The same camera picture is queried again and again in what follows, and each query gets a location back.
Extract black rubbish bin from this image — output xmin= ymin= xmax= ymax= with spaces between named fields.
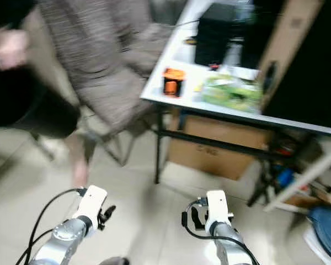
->
xmin=0 ymin=62 xmax=81 ymax=140

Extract person's bare hand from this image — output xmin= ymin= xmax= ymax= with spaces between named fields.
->
xmin=0 ymin=29 xmax=31 ymax=71

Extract brown closed cardboard box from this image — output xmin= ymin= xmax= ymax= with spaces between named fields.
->
xmin=168 ymin=113 xmax=272 ymax=181

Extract grey metal chair legs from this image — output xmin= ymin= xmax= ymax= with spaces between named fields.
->
xmin=31 ymin=108 xmax=158 ymax=167

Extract small blue item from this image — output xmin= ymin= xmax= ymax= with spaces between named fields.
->
xmin=275 ymin=168 xmax=295 ymax=189

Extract white bar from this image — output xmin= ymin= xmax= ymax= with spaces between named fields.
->
xmin=264 ymin=142 xmax=331 ymax=214

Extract green plastic package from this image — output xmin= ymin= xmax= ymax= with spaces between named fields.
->
xmin=201 ymin=73 xmax=266 ymax=114

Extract person's blue jeans leg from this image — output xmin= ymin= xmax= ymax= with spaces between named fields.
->
xmin=306 ymin=205 xmax=331 ymax=256

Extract orange and black container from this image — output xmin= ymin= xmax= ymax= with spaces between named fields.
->
xmin=162 ymin=67 xmax=187 ymax=98

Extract black box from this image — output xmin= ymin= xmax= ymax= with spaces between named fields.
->
xmin=194 ymin=3 xmax=239 ymax=68

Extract large open cardboard box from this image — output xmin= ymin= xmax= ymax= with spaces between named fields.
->
xmin=258 ymin=0 xmax=331 ymax=130

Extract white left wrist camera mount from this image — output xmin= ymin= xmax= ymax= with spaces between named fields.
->
xmin=75 ymin=185 xmax=109 ymax=224

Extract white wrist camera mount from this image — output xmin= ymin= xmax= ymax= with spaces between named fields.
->
xmin=204 ymin=190 xmax=234 ymax=230
xmin=75 ymin=185 xmax=109 ymax=224

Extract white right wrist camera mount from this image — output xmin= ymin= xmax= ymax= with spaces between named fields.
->
xmin=204 ymin=190 xmax=234 ymax=230

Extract white table with black frame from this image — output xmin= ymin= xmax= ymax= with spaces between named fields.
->
xmin=140 ymin=0 xmax=331 ymax=185

